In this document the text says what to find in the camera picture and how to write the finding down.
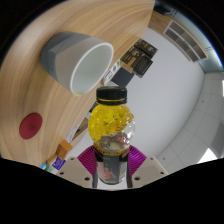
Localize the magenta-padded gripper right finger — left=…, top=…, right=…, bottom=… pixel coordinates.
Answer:
left=126, top=145, right=169, bottom=188

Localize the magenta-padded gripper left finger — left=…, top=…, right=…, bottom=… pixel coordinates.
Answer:
left=55, top=145, right=98, bottom=188

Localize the clear black-capped drink bottle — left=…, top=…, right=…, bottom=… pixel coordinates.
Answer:
left=87, top=85, right=137, bottom=186

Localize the orange box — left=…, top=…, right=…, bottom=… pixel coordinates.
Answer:
left=55, top=139, right=74, bottom=161

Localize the round white disc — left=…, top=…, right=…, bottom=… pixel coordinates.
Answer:
left=65, top=125, right=81, bottom=143

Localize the green folded cloth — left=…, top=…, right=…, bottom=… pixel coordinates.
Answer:
left=39, top=162, right=53, bottom=173

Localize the flat round red coaster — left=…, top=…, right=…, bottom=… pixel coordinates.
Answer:
left=18, top=112, right=44, bottom=141

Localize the ceiling light panel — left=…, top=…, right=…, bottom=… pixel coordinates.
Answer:
left=196, top=146, right=218, bottom=164

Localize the white and grey cup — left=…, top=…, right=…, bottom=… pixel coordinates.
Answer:
left=40, top=31, right=115, bottom=97

